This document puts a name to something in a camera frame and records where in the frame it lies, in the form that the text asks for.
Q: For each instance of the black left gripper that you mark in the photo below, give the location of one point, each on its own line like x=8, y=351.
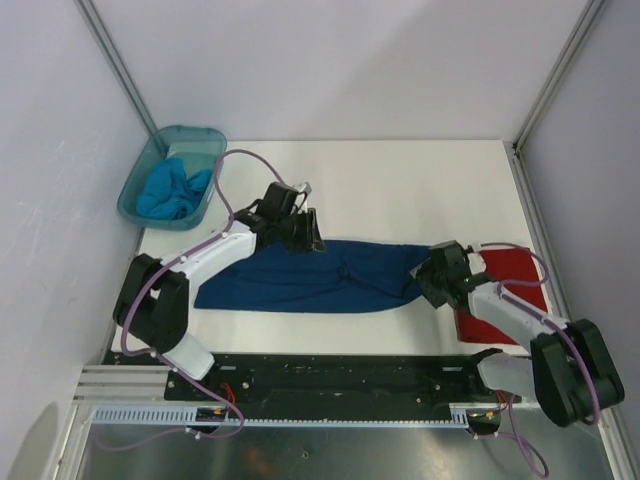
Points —
x=303, y=244

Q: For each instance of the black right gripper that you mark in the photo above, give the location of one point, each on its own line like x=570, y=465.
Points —
x=425, y=272

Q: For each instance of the dark blue t-shirt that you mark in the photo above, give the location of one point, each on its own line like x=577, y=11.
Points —
x=349, y=277

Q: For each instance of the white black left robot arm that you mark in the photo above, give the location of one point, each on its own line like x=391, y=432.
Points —
x=158, y=294

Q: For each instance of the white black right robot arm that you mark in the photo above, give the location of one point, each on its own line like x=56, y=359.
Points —
x=568, y=369

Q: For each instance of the folded red t-shirt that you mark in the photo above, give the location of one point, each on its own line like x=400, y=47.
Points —
x=502, y=264

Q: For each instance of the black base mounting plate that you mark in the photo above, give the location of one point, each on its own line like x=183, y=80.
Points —
x=354, y=385

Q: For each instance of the teal plastic bin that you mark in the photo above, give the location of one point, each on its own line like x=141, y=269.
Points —
x=199, y=147

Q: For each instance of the light blue crumpled t-shirt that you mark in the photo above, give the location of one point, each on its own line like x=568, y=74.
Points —
x=169, y=193

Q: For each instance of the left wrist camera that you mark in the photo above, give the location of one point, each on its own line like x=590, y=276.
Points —
x=303, y=188

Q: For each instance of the aluminium frame post right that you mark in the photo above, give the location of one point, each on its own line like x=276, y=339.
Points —
x=569, y=53

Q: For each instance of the aluminium frame post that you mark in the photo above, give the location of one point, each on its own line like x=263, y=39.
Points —
x=114, y=59
x=569, y=53

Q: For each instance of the grey slotted cable duct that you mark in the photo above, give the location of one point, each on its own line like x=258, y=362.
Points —
x=205, y=416

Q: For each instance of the aluminium frame post left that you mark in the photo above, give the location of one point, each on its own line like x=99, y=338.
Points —
x=114, y=59

